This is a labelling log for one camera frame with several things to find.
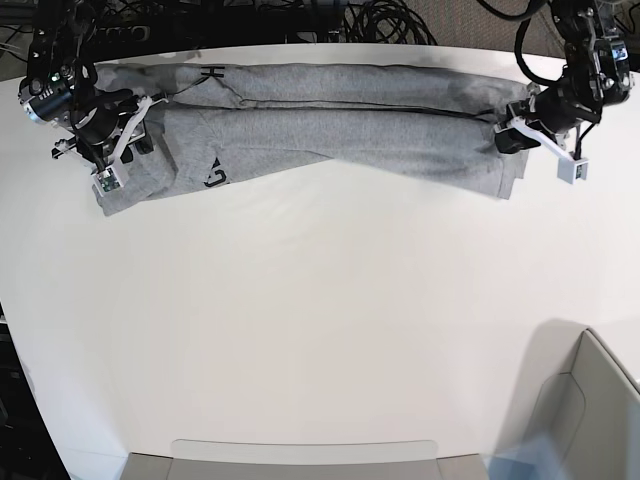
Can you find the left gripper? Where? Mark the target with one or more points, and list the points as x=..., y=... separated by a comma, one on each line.
x=547, y=112

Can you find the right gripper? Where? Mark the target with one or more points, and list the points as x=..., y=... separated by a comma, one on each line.
x=98, y=125

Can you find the grey T-shirt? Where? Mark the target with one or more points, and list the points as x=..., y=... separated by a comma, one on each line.
x=226, y=124

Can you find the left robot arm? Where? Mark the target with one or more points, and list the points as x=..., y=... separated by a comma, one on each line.
x=596, y=74

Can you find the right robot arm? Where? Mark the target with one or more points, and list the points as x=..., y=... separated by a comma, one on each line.
x=60, y=86

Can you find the grey bin right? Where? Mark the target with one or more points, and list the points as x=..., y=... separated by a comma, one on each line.
x=586, y=421

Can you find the grey chair back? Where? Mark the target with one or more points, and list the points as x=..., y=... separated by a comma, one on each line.
x=191, y=459

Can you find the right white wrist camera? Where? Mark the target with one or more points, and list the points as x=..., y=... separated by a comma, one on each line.
x=108, y=180

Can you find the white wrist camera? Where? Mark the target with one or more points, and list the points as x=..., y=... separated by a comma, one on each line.
x=108, y=180
x=570, y=170

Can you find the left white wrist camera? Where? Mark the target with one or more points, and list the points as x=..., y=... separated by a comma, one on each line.
x=570, y=170

